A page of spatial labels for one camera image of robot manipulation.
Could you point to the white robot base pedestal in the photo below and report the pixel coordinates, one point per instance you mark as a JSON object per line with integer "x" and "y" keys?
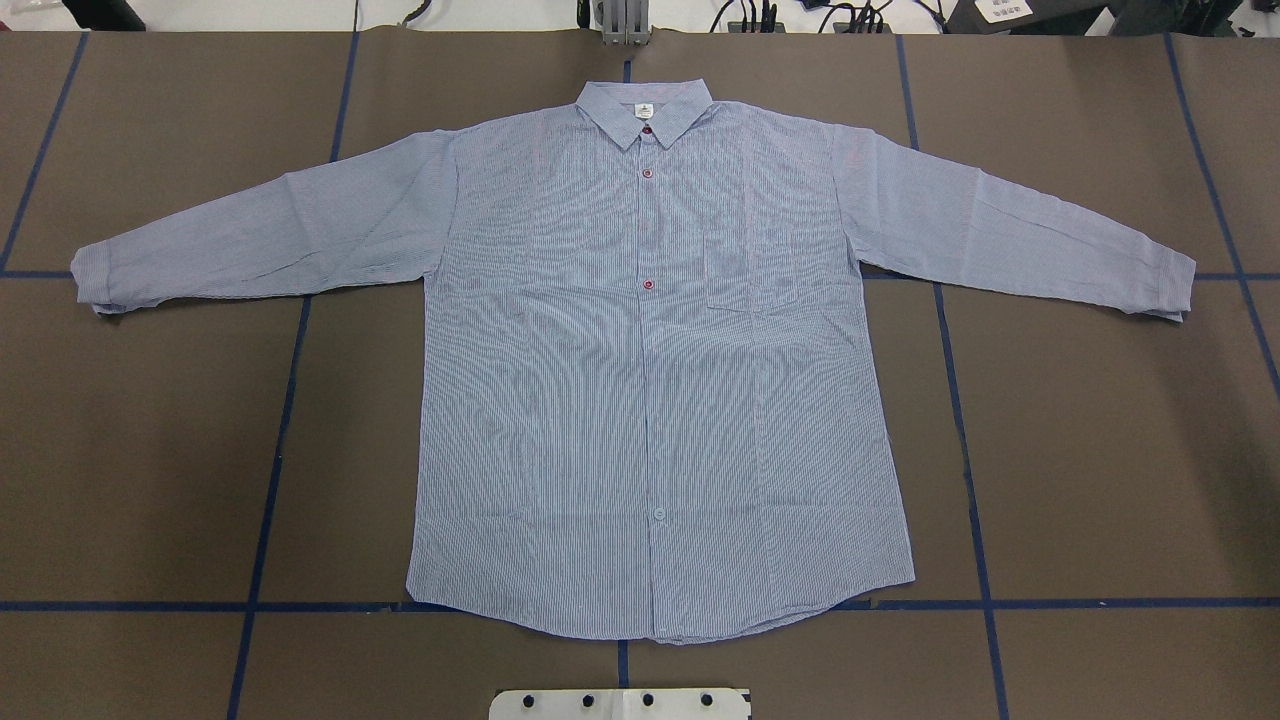
{"x": 623, "y": 703}

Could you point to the blue striped button shirt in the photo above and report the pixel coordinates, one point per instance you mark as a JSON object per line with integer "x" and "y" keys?
{"x": 650, "y": 407}

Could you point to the grey aluminium frame post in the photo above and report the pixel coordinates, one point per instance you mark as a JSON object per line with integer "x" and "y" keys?
{"x": 624, "y": 22}

